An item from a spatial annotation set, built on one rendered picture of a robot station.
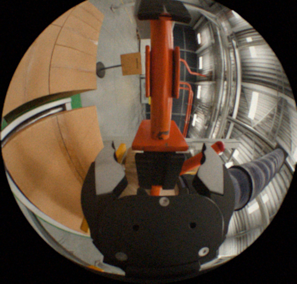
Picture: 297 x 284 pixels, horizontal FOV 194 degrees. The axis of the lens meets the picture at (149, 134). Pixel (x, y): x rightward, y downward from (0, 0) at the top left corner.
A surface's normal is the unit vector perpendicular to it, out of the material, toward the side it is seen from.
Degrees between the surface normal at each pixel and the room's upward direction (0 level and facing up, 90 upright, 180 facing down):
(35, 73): 0
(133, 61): 90
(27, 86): 0
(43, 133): 0
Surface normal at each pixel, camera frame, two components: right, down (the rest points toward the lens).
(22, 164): 1.00, 0.03
